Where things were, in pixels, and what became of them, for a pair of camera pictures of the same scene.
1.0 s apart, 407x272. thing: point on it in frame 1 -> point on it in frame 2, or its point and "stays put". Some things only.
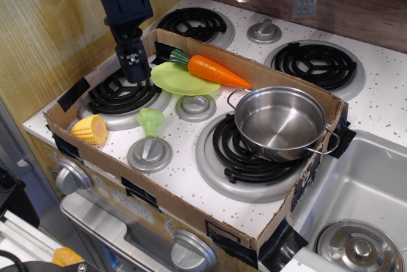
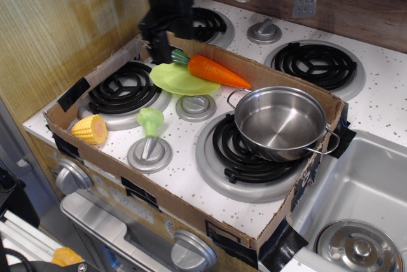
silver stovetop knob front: [150, 155] stays put
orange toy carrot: [202, 66] stays put
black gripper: [129, 7] -> [171, 8]
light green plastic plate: [175, 77] stays put
